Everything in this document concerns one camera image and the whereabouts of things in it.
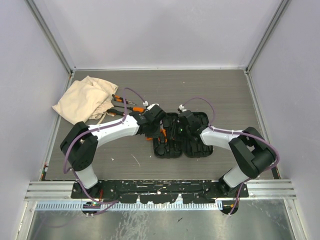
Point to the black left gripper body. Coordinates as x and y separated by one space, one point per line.
155 131

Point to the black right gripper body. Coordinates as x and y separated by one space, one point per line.
182 132

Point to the orange black needle nose pliers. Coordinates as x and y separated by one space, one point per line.
163 135

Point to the black plastic tool case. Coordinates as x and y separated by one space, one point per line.
172 143

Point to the black orange grip screwdriver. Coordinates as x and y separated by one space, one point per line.
114 112

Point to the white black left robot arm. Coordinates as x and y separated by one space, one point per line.
80 144

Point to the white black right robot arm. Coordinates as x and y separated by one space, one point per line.
253 155

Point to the small orange black precision screwdriver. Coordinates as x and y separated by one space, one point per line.
116 96

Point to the orange handle black shaft screwdriver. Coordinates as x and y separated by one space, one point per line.
133 109

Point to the beige cloth drawstring bag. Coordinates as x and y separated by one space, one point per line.
86 99

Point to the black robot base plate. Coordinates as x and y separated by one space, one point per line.
162 191

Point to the white slotted cable duct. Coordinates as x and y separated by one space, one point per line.
81 205

